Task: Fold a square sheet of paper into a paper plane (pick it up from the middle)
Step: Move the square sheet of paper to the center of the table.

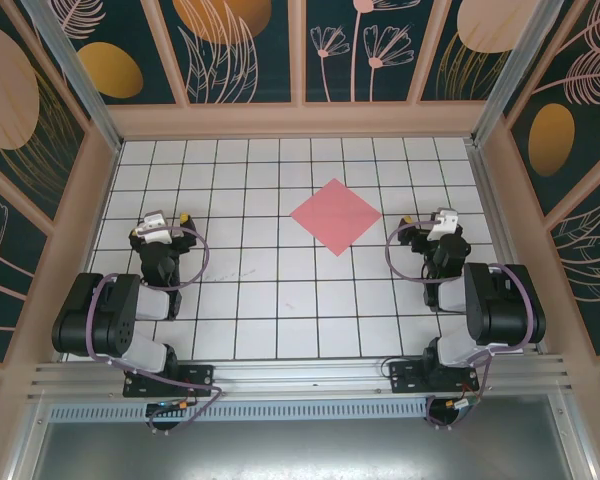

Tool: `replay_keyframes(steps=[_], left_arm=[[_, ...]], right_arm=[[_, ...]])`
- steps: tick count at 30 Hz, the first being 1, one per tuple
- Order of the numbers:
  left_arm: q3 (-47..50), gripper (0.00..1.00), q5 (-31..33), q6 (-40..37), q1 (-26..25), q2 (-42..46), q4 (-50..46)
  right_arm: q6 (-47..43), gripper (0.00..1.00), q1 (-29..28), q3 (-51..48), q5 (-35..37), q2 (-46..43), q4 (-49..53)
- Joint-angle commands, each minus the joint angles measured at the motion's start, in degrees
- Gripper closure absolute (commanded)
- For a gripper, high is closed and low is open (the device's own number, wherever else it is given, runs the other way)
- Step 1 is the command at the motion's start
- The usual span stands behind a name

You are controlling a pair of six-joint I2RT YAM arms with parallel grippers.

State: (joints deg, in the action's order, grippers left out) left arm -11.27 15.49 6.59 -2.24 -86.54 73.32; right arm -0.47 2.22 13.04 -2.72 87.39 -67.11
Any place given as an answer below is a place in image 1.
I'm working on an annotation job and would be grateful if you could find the pink square cloth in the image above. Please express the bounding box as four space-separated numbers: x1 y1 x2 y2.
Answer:
289 178 384 258

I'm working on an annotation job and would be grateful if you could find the galvanised metal sheet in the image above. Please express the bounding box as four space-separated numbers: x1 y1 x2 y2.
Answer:
0 422 600 480

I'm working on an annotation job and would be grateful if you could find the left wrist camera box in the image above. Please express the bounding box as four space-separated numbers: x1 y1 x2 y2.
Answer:
132 212 174 246

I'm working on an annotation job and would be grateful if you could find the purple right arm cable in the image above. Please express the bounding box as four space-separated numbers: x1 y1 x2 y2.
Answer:
384 221 537 430

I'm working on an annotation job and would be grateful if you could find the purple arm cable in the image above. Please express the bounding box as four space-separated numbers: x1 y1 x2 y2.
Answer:
87 224 224 432
384 221 537 430

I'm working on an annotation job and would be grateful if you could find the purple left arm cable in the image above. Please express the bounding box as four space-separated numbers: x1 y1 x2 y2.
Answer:
87 224 224 432

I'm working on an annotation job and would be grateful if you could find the aluminium side rail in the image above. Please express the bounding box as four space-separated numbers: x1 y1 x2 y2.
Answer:
467 142 549 356

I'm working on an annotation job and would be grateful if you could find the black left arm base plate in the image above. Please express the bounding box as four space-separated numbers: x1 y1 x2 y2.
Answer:
123 364 216 399

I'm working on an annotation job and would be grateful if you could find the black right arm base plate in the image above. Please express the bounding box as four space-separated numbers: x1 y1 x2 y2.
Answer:
388 360 480 396

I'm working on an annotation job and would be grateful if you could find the aluminium frame post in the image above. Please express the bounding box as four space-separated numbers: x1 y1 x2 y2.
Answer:
19 0 124 154
469 0 566 146

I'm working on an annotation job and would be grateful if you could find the long aluminium mounting rail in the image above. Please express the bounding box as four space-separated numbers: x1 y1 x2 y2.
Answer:
27 354 576 404

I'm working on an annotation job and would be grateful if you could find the slotted grey cable duct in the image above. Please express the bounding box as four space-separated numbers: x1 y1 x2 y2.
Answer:
47 398 564 422

